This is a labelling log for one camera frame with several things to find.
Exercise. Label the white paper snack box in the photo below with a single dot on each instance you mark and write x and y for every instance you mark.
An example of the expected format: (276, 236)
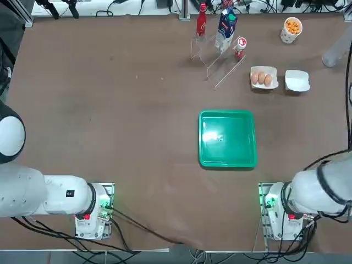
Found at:
(297, 81)

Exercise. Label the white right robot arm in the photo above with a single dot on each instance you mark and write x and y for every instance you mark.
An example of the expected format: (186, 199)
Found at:
(305, 192)

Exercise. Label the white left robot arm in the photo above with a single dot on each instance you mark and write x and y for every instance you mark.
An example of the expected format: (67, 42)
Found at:
(63, 195)

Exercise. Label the brown egg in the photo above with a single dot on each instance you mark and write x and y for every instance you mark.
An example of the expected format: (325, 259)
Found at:
(261, 77)
(267, 79)
(255, 77)

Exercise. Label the white paper egg box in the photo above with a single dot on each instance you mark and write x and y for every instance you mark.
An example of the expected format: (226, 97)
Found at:
(272, 72)

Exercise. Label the green plastic tray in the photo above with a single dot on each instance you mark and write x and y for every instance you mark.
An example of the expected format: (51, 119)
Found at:
(227, 138)

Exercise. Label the clear acrylic shelf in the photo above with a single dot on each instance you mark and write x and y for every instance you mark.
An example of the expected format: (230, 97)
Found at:
(209, 55)

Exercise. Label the small red-capped drink bottle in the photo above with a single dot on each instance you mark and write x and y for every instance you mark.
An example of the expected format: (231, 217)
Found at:
(240, 46)

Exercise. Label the red soda bottle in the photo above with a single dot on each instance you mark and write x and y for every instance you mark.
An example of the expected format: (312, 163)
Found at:
(201, 22)

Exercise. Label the blue and white milk carton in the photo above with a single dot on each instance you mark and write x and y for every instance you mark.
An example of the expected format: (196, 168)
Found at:
(226, 27)

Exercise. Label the paper cup of orange snacks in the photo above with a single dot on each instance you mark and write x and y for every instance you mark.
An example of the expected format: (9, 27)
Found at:
(291, 30)

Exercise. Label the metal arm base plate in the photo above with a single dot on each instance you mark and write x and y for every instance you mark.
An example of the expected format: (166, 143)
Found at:
(109, 189)
(262, 192)

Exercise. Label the aluminium frame post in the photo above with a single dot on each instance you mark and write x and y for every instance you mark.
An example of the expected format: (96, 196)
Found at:
(185, 9)

